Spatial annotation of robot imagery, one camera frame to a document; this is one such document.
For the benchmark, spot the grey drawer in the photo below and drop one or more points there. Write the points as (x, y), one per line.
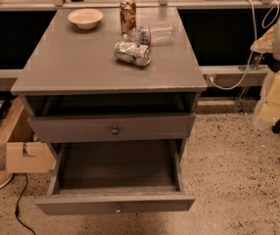
(123, 176)
(112, 127)

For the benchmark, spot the brown upright can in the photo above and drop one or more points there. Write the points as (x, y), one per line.
(127, 12)

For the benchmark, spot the grey top drawer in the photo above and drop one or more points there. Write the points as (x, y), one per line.
(112, 127)

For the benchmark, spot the cardboard box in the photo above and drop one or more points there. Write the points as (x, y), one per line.
(23, 153)

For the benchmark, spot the white bowl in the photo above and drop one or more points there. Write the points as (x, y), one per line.
(85, 18)

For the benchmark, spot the clear plastic bottle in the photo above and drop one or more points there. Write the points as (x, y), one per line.
(151, 35)

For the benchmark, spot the green white lying can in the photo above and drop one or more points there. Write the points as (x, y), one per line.
(133, 53)

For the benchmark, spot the grey drawer cabinet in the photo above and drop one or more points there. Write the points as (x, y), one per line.
(75, 73)

